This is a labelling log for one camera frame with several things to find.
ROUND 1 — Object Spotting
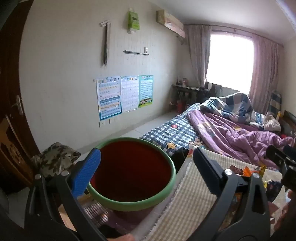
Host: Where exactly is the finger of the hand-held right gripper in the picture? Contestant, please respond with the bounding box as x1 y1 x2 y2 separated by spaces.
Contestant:
265 145 289 171

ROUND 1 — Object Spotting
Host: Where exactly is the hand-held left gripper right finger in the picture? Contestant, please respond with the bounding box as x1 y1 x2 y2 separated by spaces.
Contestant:
193 147 271 241

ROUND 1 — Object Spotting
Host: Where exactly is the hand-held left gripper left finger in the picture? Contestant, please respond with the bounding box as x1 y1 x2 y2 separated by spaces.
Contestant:
24 148 109 241

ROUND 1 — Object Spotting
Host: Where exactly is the yellow snack wrapper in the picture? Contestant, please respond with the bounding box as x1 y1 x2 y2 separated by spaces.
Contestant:
254 163 267 178

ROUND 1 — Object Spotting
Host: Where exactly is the red bucket with green rim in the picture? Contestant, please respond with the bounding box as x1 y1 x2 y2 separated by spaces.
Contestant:
87 137 176 212

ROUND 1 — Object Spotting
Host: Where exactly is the dark blue snack wrapper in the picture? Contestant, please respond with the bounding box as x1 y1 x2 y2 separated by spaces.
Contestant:
266 179 285 204

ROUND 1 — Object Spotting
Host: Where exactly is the black bag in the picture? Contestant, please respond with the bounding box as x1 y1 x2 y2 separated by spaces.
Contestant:
172 148 193 173

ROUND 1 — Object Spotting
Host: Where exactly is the orange snack wrapper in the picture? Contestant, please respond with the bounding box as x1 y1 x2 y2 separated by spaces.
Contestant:
231 165 257 178

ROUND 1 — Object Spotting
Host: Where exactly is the camouflage cushion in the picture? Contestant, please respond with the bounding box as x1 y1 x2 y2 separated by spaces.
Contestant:
31 142 81 178

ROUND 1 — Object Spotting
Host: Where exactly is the purple quilt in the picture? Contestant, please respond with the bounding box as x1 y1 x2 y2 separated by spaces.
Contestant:
187 109 295 167

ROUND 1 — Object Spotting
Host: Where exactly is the beige checked tablecloth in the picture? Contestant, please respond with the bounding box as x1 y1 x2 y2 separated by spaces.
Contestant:
129 148 287 241

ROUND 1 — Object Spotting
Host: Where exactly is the blue checked bed sheet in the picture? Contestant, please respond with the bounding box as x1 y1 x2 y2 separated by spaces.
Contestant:
139 103 204 156

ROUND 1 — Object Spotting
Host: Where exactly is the blue patchwork quilt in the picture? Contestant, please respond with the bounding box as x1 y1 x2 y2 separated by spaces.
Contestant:
200 92 265 130

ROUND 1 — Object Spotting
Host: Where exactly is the blue chart poster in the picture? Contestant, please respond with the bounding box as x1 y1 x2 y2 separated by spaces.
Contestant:
96 76 122 121

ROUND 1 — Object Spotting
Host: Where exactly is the carved wooden chair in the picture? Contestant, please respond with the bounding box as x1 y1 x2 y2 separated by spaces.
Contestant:
0 116 31 186

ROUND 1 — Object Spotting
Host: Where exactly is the pink curtain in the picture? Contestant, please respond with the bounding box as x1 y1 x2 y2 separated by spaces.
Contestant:
185 25 211 88
248 35 284 114

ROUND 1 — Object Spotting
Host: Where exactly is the white chart poster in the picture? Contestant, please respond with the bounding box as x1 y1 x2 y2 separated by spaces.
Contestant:
121 75 140 113

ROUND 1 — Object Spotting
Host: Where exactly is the green chart poster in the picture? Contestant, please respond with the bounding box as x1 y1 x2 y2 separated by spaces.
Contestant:
138 75 154 108

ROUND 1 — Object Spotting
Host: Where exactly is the window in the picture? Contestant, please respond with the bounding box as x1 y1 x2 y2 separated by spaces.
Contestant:
207 32 255 91

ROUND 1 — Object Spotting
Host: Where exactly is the dark wooden door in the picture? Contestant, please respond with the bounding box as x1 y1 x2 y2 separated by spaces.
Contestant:
0 0 40 186

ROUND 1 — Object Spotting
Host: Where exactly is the covered air conditioner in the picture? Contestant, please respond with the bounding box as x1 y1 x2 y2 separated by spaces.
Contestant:
156 10 186 39

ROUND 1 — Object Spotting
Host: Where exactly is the green tissue pack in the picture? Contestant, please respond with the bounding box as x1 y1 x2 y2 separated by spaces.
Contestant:
127 8 141 35

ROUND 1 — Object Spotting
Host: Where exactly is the cluttered wall shelf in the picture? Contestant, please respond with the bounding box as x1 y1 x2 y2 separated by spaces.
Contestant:
172 76 200 112

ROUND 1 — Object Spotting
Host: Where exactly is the metal door handle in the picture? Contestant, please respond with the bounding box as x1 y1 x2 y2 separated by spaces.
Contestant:
13 95 23 116

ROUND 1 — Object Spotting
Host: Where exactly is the metal wall rail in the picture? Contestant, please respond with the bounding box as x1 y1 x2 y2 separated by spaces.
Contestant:
123 47 149 56

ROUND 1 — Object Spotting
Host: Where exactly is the hanging wall bracket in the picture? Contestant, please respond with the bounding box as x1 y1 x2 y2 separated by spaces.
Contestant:
99 21 111 67

